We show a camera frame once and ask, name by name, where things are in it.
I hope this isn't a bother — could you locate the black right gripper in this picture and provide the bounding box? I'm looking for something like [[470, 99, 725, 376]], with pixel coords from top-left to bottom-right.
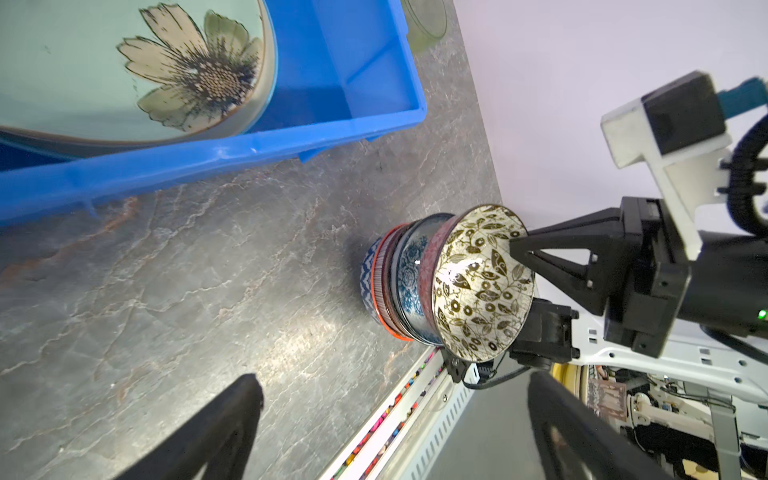
[[508, 197, 767, 368]]

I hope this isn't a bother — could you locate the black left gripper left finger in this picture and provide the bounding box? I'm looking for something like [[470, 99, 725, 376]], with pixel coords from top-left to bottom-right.
[[118, 374, 264, 479]]

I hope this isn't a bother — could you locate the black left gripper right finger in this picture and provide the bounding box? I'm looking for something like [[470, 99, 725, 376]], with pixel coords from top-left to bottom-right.
[[528, 372, 669, 479]]

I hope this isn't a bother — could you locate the green leaf patterned bowl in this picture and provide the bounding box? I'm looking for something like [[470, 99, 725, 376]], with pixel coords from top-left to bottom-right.
[[419, 204, 535, 363]]

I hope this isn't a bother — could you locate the blue rose pattern bowl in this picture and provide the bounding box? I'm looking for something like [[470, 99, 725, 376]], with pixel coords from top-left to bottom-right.
[[390, 213, 453, 346]]

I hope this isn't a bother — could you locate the red rimmed bottom bowl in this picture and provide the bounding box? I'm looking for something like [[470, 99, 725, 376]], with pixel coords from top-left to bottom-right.
[[369, 223, 414, 341]]

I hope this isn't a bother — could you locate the green flower plate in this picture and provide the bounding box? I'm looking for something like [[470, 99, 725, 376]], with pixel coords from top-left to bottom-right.
[[1, 1, 278, 158]]

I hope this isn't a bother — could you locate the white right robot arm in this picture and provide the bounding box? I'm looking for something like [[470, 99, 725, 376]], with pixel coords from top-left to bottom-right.
[[510, 107, 767, 407]]

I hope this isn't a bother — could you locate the blue plastic bin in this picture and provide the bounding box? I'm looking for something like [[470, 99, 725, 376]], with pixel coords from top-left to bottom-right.
[[1, 1, 427, 225]]

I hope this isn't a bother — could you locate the blue white patterned bowl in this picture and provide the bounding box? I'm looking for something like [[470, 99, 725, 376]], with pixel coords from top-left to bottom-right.
[[359, 237, 382, 322]]

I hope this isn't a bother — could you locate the green glass cup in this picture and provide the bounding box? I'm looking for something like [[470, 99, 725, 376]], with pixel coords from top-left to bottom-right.
[[401, 0, 448, 54]]

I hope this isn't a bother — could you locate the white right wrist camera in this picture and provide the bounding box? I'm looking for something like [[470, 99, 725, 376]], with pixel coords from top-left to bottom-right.
[[600, 71, 767, 260]]

